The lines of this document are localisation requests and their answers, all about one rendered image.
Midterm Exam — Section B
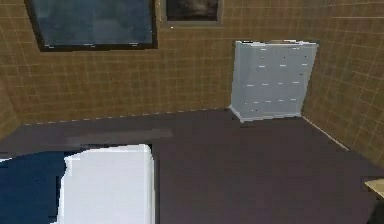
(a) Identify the pale grey chest of drawers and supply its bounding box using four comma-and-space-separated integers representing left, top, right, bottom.
228, 40, 319, 123

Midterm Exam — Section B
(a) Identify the grey framed dark picture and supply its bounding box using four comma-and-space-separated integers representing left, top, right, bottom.
160, 0, 225, 28

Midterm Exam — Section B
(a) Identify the white bed with blue blanket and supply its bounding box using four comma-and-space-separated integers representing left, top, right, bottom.
0, 143, 156, 224

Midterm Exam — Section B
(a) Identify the black framed window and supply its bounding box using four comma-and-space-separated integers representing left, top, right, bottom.
24, 0, 159, 53

